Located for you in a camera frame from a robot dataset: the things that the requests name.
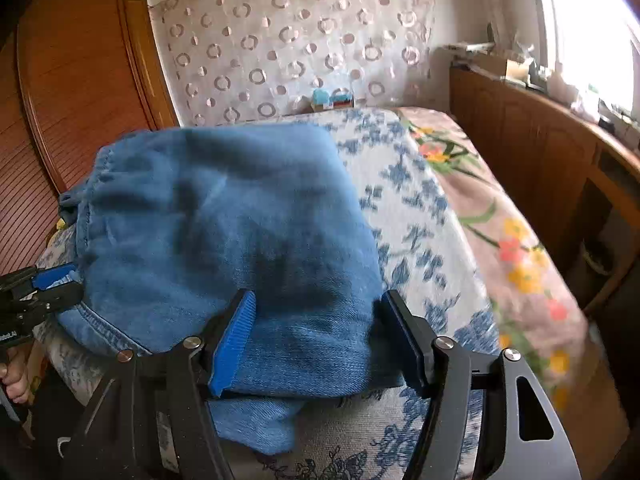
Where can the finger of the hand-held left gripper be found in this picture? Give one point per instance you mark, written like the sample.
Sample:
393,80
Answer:
60,297
52,276

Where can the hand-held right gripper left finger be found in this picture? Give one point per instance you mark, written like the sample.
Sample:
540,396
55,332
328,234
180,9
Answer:
232,345

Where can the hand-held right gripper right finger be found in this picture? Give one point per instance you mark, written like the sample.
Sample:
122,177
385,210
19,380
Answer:
407,340

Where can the blue denim pants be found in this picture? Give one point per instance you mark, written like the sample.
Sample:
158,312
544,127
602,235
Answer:
225,220

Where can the person's left hand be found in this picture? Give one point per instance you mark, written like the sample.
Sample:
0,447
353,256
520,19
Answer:
15,377

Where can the blue floral blanket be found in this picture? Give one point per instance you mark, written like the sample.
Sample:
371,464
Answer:
415,240

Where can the pink floral bedsheet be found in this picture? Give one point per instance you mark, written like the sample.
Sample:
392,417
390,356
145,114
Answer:
510,240

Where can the brown wooden wardrobe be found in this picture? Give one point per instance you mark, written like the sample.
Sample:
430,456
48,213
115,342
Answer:
75,85

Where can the brown wooden cabinet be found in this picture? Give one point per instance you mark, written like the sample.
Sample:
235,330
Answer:
540,160

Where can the teal box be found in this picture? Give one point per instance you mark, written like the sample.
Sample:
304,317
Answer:
322,97

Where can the pile of clutter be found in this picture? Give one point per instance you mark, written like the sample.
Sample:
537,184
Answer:
530,70

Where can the circle patterned curtain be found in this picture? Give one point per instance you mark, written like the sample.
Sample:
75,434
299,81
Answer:
290,45

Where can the bright window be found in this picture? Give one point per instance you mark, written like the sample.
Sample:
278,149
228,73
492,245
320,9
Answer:
595,35

